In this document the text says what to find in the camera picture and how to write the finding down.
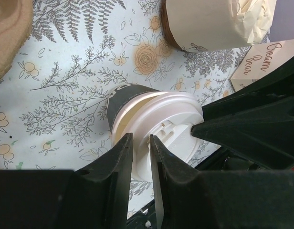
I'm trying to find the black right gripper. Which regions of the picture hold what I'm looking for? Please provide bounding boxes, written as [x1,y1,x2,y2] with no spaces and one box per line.
[191,96,294,171]

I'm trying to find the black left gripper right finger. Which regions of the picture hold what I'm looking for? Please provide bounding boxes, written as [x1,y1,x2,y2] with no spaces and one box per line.
[150,135,223,229]

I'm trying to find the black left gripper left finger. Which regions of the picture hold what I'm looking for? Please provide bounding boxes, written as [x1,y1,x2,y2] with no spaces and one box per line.
[63,133,133,229]

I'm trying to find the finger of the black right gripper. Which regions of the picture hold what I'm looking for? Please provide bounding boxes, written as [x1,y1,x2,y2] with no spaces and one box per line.
[202,57,294,115]

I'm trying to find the dark paper coffee cup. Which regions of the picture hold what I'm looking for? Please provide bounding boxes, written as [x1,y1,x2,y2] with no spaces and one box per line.
[106,83,165,135]

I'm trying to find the floral patterned table mat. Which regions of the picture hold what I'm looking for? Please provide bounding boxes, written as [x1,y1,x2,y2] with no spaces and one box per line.
[0,0,293,215]

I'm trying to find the brown pulp cup carrier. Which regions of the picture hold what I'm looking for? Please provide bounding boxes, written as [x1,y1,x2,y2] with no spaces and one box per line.
[0,0,33,79]

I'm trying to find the kraft paper bag orange handles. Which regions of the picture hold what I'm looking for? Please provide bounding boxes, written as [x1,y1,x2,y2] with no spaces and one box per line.
[230,39,294,92]

